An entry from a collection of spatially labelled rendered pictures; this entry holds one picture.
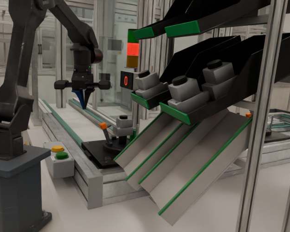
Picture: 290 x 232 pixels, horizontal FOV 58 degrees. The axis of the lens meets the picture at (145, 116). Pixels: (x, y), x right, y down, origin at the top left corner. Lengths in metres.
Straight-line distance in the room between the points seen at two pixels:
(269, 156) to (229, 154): 0.75
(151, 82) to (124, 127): 0.33
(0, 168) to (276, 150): 1.09
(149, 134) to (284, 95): 6.62
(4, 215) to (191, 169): 0.43
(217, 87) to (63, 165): 0.57
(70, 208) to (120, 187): 0.16
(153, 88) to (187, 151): 0.17
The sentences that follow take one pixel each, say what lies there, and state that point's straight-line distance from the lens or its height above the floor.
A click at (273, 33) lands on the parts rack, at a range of 0.52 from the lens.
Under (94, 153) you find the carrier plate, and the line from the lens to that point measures 0.93.
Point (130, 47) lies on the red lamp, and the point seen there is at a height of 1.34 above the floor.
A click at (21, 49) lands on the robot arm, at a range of 0.69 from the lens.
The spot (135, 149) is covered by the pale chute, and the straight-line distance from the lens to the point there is 0.76.
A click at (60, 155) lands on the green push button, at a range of 0.92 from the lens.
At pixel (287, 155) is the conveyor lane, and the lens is 1.40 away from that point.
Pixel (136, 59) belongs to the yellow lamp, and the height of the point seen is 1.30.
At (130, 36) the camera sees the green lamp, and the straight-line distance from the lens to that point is 1.13.
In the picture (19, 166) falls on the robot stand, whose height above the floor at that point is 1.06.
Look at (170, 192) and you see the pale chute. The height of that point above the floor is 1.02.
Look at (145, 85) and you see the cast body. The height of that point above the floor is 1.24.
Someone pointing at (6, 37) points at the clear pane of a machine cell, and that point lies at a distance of 6.04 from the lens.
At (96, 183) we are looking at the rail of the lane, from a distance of 0.80.
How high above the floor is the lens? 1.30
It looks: 13 degrees down
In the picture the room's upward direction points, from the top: 4 degrees clockwise
